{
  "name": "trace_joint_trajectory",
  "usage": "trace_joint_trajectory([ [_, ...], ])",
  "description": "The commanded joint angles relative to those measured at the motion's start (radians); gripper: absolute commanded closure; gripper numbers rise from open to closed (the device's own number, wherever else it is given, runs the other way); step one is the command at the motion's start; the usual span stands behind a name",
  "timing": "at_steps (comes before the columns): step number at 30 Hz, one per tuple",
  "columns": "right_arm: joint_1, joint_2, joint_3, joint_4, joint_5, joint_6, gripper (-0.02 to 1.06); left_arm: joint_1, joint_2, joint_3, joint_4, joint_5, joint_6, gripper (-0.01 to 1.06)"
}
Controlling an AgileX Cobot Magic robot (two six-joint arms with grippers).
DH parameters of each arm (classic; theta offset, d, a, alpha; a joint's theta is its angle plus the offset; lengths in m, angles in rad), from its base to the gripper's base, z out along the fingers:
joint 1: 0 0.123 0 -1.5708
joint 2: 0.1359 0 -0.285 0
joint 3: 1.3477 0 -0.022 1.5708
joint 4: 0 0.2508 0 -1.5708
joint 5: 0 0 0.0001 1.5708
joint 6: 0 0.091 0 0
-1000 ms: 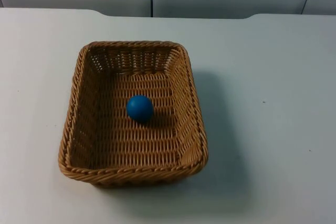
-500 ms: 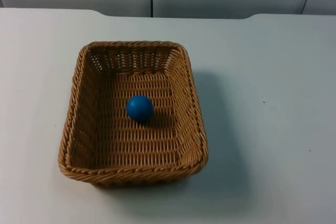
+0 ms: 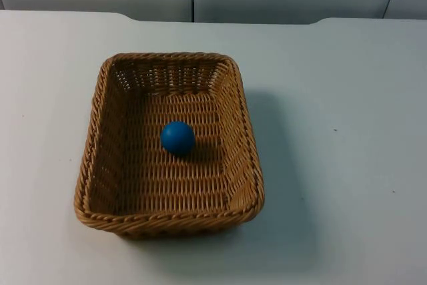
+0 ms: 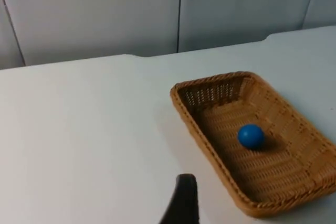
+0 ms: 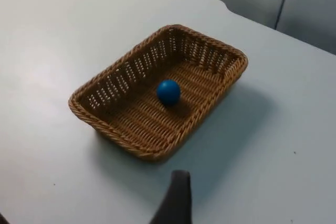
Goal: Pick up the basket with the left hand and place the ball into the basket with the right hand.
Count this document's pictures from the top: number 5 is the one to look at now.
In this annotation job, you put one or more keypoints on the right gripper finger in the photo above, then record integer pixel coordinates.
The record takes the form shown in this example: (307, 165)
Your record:
(176, 200)

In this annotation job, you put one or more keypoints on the light brown wicker basket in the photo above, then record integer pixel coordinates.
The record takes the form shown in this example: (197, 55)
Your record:
(147, 119)

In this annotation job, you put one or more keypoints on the blue ball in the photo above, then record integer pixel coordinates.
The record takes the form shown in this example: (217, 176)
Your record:
(168, 92)

